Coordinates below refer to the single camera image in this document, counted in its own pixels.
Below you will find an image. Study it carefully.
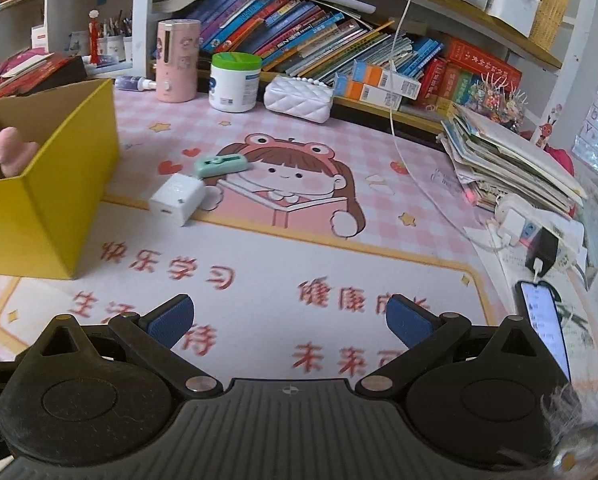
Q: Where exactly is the pink plush duck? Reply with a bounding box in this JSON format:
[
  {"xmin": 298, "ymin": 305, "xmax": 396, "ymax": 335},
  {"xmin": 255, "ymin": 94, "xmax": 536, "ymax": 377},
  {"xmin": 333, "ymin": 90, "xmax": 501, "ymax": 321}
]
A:
[{"xmin": 0, "ymin": 127, "xmax": 40, "ymax": 178}]

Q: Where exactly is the smartphone lit screen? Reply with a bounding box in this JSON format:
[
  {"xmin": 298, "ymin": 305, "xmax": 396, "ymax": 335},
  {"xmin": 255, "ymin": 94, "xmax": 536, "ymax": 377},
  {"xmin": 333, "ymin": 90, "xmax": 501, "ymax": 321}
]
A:
[{"xmin": 514, "ymin": 281, "xmax": 570, "ymax": 379}]

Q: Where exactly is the white charger cube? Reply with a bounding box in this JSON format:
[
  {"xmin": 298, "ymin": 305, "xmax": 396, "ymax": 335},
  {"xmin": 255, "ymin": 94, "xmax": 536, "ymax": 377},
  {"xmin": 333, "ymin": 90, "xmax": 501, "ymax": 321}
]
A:
[{"xmin": 148, "ymin": 174, "xmax": 206, "ymax": 226}]

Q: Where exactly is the white power strip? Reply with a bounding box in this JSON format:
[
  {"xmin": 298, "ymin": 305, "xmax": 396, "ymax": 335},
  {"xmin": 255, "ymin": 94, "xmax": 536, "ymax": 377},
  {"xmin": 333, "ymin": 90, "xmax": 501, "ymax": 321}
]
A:
[{"xmin": 494, "ymin": 194, "xmax": 588, "ymax": 270}]

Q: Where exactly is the black power adapter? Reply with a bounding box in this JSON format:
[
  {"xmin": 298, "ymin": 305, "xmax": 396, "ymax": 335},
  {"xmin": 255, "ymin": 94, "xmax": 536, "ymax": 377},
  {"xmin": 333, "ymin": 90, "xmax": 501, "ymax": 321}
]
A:
[{"xmin": 525, "ymin": 228, "xmax": 558, "ymax": 278}]

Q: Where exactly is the yellow cardboard box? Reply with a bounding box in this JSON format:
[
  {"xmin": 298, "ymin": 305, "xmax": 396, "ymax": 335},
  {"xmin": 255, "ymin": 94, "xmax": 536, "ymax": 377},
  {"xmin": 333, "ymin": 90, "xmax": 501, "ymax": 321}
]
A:
[{"xmin": 0, "ymin": 79, "xmax": 120, "ymax": 280}]

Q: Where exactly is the pink cartoon desk mat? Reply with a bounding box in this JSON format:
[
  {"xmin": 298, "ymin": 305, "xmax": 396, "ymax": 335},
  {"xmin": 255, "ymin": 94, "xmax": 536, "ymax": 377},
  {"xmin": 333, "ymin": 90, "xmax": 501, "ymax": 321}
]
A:
[{"xmin": 0, "ymin": 92, "xmax": 506, "ymax": 382}]

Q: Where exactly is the stack of papers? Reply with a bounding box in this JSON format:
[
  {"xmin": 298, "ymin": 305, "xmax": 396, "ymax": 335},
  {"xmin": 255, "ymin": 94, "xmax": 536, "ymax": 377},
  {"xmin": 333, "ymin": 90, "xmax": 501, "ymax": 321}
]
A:
[{"xmin": 438, "ymin": 105, "xmax": 588, "ymax": 217}]

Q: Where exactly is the red book set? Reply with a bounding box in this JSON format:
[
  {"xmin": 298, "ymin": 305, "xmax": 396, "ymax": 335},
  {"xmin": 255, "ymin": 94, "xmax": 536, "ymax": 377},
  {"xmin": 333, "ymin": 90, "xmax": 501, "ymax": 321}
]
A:
[{"xmin": 413, "ymin": 35, "xmax": 523, "ymax": 112}]

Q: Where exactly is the white jar green lid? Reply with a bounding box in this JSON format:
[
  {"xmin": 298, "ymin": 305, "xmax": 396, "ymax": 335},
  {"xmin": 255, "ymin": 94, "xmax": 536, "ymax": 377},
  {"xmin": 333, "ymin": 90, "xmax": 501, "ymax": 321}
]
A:
[{"xmin": 209, "ymin": 52, "xmax": 262, "ymax": 113}]

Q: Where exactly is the orange white medicine box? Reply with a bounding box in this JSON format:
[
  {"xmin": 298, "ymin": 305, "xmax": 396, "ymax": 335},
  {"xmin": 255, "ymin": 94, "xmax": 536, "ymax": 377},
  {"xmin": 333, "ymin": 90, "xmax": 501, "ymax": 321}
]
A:
[{"xmin": 352, "ymin": 61, "xmax": 421, "ymax": 100}]

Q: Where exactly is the white quilted pouch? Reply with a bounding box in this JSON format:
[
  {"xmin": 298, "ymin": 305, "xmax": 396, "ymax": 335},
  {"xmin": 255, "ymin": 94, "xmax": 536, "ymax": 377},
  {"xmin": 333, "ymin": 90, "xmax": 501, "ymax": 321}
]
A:
[{"xmin": 263, "ymin": 75, "xmax": 334, "ymax": 124}]

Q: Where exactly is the red folders pile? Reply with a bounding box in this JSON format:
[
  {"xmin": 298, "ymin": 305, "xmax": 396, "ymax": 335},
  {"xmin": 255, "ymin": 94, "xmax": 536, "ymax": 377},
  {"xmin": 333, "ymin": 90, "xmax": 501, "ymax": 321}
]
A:
[{"xmin": 0, "ymin": 49, "xmax": 87, "ymax": 99}]

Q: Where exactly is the pink cylindrical humidifier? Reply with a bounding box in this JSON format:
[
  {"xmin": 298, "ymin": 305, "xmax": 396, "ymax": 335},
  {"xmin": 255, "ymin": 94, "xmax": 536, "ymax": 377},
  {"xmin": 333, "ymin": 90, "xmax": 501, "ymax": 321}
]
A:
[{"xmin": 156, "ymin": 18, "xmax": 200, "ymax": 103}]

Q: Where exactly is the wooden bookshelf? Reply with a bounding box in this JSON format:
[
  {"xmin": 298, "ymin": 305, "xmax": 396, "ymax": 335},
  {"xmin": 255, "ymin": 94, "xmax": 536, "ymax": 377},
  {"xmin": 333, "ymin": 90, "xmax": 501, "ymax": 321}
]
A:
[{"xmin": 130, "ymin": 0, "xmax": 588, "ymax": 137}]

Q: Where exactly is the white cubby shelf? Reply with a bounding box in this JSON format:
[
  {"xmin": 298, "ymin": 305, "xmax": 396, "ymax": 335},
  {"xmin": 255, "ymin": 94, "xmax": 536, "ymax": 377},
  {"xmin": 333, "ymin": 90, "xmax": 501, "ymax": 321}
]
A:
[{"xmin": 0, "ymin": 0, "xmax": 133, "ymax": 63}]

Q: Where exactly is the white hanging cable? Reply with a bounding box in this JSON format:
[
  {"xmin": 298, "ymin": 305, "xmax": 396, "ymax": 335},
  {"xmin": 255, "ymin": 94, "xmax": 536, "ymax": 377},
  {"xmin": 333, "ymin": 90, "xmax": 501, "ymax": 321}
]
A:
[{"xmin": 387, "ymin": 0, "xmax": 501, "ymax": 254}]

